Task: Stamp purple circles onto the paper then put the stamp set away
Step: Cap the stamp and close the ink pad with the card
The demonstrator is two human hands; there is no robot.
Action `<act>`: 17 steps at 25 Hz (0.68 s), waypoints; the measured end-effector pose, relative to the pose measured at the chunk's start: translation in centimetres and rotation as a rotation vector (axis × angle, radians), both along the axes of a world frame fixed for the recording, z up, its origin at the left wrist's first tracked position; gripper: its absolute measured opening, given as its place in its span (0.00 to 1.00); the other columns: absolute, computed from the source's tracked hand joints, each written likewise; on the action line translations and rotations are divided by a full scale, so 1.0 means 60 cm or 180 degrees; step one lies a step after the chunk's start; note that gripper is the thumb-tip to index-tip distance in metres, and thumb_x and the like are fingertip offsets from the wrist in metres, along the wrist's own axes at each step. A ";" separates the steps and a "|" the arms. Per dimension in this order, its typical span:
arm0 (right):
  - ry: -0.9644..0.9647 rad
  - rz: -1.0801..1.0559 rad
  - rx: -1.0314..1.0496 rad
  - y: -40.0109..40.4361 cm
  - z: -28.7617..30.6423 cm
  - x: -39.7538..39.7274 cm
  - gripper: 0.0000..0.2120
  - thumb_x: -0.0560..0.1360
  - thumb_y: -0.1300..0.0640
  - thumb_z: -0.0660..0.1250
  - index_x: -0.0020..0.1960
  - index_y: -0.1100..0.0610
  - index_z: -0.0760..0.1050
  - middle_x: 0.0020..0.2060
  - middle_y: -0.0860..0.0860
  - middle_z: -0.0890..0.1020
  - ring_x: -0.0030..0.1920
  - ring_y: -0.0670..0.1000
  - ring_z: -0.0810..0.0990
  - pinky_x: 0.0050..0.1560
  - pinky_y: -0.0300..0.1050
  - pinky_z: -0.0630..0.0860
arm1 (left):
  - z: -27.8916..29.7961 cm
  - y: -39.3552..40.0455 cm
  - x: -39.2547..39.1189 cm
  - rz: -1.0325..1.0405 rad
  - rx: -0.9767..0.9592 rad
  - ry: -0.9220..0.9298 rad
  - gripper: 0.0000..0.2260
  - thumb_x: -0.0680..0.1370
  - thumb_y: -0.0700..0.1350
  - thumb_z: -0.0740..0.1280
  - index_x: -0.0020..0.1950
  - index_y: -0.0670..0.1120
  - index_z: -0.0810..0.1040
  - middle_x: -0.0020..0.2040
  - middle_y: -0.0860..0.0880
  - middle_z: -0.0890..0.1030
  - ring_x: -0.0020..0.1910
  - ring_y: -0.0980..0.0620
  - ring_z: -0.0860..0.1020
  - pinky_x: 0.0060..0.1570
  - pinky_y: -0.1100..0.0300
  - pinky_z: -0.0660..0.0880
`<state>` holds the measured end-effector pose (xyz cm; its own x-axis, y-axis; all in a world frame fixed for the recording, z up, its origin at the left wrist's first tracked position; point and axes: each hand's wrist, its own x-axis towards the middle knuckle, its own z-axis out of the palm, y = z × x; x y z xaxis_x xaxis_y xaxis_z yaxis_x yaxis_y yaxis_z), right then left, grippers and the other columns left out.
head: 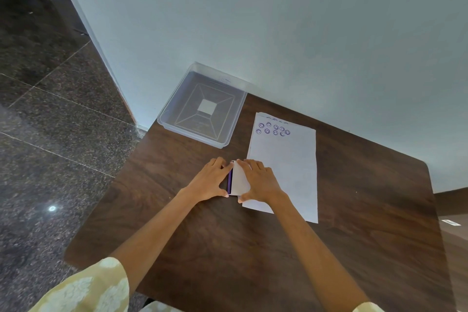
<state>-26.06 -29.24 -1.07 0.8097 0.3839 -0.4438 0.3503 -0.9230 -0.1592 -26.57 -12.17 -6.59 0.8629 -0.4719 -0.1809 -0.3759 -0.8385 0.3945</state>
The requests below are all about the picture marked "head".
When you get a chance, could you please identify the person's left forearm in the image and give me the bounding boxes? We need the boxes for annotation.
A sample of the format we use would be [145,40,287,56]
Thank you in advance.
[110,187,202,292]

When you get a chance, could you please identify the clear plastic container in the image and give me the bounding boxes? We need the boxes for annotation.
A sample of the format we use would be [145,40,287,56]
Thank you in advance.
[157,62,248,149]

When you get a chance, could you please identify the person's left hand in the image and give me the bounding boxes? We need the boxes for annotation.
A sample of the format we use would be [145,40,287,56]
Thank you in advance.
[187,157,235,203]

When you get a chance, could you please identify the white paper with purple stamps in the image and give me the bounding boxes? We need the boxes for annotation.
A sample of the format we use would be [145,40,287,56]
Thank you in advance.
[242,112,319,224]

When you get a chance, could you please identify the white and purple ink pad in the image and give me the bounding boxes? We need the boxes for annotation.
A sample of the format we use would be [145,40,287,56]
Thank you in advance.
[227,160,252,197]

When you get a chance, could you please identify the person's right forearm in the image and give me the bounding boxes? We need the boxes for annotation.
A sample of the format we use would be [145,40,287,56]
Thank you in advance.
[270,191,371,312]

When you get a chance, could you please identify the yellow floral garment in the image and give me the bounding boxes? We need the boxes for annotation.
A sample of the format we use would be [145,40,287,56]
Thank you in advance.
[29,257,385,312]

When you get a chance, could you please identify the person's right hand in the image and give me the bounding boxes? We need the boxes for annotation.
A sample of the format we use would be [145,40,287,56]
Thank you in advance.
[236,158,288,205]

